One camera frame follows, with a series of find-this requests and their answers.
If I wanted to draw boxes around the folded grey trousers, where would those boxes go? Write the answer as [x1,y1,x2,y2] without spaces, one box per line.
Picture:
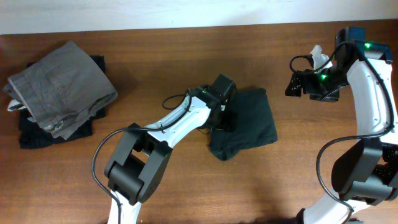
[3,41,118,139]

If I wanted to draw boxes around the black Nike t-shirt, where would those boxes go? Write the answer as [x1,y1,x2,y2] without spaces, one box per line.
[208,88,278,161]

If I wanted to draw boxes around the folded black garment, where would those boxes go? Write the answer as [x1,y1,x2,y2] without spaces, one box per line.
[17,55,106,150]

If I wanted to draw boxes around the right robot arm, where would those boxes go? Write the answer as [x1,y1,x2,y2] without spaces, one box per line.
[285,26,397,223]

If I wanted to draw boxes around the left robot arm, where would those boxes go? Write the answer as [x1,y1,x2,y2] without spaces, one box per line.
[104,75,236,223]

